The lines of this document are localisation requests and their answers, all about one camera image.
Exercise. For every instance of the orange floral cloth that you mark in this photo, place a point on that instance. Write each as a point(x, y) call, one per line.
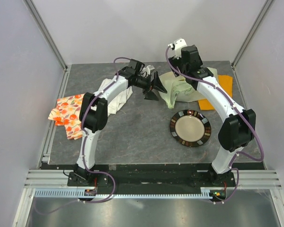
point(66, 113)

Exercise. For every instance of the left aluminium frame post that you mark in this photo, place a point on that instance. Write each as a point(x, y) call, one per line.
point(44, 30)

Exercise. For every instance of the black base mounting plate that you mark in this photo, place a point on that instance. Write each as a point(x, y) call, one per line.
point(196, 175)

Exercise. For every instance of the right aluminium frame post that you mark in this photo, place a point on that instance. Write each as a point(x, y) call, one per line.
point(255, 26)

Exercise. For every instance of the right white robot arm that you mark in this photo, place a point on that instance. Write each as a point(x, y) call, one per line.
point(238, 124)

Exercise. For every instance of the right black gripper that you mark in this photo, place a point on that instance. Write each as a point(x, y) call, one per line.
point(176, 63)

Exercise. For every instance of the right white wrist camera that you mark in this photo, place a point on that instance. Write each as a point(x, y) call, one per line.
point(177, 46)

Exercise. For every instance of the aluminium front rail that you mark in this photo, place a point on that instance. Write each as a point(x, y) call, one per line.
point(248, 179)

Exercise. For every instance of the light green plastic bag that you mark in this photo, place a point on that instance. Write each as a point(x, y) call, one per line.
point(177, 90)

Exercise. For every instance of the aluminium frame post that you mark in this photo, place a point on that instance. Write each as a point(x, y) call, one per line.
point(44, 30)
point(255, 26)

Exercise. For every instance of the white crumpled cloth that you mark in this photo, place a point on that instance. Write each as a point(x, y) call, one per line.
point(116, 97)

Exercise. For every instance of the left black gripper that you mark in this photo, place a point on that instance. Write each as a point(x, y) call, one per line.
point(157, 83)

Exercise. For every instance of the dark rimmed ceramic plate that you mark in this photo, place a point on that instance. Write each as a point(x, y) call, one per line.
point(190, 128)

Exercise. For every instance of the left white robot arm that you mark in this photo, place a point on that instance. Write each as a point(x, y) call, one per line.
point(94, 114)

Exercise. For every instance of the grey slotted cable duct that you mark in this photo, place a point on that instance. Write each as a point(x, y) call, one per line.
point(140, 193)

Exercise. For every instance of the orange folded cloth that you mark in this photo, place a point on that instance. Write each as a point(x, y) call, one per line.
point(218, 94)

